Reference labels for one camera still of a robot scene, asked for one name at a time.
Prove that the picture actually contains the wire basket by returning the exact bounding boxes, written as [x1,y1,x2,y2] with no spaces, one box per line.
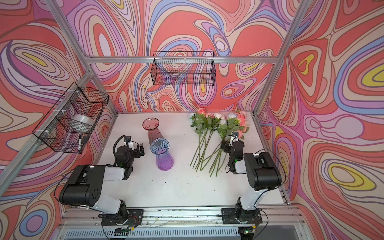
[33,83,109,154]
[151,51,216,86]

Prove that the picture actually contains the back wire basket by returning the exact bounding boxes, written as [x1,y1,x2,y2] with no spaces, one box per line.
[151,51,216,86]

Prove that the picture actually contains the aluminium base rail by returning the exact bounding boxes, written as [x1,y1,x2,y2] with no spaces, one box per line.
[53,205,313,240]

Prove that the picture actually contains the silver tape roll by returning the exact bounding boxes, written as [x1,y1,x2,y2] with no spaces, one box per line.
[72,114,94,126]

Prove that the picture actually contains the black marker pen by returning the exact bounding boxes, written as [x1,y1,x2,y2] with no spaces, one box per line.
[78,135,82,153]

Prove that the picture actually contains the left wire basket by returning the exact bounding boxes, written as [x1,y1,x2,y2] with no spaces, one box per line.
[33,83,109,154]

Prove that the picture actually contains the red grey glass vase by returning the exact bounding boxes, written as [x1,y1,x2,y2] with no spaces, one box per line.
[142,118,163,145]

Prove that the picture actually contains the bunch of artificial flowers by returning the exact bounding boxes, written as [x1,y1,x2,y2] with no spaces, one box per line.
[188,108,249,177]

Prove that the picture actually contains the blue purple glass vase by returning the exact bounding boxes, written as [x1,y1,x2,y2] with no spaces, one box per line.
[150,138,174,171]

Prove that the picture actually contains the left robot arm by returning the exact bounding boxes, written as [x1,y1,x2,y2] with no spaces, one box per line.
[59,135,145,232]

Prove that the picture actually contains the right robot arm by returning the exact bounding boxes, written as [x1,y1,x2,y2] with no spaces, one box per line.
[219,141,282,225]

